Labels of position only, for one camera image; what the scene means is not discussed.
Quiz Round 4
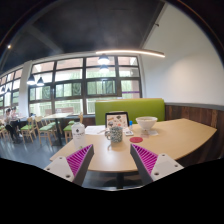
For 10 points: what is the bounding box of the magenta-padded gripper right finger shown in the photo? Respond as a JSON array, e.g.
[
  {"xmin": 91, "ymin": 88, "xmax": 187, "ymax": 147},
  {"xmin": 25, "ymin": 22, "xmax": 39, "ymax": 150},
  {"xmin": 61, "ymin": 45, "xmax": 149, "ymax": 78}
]
[{"xmin": 129, "ymin": 143, "xmax": 185, "ymax": 186}]

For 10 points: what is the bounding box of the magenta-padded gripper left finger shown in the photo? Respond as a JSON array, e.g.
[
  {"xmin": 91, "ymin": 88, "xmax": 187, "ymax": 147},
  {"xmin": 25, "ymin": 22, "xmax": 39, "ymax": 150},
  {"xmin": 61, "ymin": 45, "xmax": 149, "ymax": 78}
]
[{"xmin": 43, "ymin": 143, "xmax": 95, "ymax": 187}]

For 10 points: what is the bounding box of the clear drink bottle black cap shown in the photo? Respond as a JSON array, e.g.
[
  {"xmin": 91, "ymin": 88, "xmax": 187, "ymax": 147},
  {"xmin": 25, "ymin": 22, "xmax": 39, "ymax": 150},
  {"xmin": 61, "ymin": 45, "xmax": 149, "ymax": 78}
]
[{"xmin": 71, "ymin": 121, "xmax": 88, "ymax": 150}]

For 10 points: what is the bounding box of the flat round red coaster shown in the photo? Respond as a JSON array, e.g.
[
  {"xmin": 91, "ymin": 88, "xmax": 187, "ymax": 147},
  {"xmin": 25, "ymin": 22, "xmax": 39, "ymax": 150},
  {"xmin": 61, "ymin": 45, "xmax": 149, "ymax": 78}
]
[{"xmin": 129, "ymin": 136, "xmax": 144, "ymax": 144}]

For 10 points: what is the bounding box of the white ceramic bowl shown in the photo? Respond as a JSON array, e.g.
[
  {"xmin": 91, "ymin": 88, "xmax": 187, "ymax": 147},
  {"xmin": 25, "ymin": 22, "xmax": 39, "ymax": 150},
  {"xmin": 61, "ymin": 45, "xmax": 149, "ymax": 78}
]
[{"xmin": 135, "ymin": 116, "xmax": 159, "ymax": 131}]

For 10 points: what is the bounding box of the speckled green ceramic mug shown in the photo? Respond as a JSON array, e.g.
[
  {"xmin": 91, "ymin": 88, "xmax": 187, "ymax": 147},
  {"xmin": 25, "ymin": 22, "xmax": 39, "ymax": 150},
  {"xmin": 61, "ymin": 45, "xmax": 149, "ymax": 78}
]
[{"xmin": 104, "ymin": 125, "xmax": 124, "ymax": 144}]

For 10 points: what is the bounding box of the group of wooden green-seat chairs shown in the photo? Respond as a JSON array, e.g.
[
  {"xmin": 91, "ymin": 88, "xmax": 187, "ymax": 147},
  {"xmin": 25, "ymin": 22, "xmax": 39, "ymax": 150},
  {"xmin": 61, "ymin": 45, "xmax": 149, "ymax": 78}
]
[{"xmin": 0, "ymin": 113, "xmax": 84, "ymax": 147}]

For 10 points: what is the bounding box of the wooden dining table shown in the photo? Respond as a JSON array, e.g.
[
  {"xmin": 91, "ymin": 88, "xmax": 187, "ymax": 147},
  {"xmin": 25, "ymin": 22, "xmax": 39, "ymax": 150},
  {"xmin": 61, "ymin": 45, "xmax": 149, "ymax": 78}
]
[{"xmin": 42, "ymin": 112, "xmax": 73, "ymax": 146}]

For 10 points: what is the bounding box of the green upholstered bench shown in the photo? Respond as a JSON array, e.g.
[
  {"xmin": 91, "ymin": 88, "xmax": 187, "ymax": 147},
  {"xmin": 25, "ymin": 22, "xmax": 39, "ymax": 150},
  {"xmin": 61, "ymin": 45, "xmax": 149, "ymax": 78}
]
[{"xmin": 94, "ymin": 98, "xmax": 166, "ymax": 126}]

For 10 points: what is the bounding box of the person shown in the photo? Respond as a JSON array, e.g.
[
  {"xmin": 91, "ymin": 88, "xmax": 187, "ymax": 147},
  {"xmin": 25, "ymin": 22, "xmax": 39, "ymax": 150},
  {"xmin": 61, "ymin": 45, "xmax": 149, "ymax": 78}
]
[
  {"xmin": 2, "ymin": 108, "xmax": 14, "ymax": 141},
  {"xmin": 10, "ymin": 105, "xmax": 21, "ymax": 134}
]

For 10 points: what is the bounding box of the group of pendant lamps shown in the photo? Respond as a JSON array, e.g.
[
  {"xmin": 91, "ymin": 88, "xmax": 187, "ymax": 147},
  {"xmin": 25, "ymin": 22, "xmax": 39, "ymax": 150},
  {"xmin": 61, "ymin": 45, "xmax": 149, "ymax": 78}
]
[{"xmin": 0, "ymin": 53, "xmax": 111, "ymax": 94}]

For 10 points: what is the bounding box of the long curved ceiling light strip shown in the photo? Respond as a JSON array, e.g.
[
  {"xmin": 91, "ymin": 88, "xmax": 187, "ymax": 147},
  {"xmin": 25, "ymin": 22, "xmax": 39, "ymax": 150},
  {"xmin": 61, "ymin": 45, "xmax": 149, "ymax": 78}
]
[{"xmin": 95, "ymin": 48, "xmax": 166, "ymax": 59}]

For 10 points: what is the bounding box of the dark-framed window wall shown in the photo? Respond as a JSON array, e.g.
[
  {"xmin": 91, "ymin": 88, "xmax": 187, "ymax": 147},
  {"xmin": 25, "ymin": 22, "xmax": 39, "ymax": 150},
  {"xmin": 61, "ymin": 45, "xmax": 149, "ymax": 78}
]
[{"xmin": 0, "ymin": 55, "xmax": 143, "ymax": 117}]

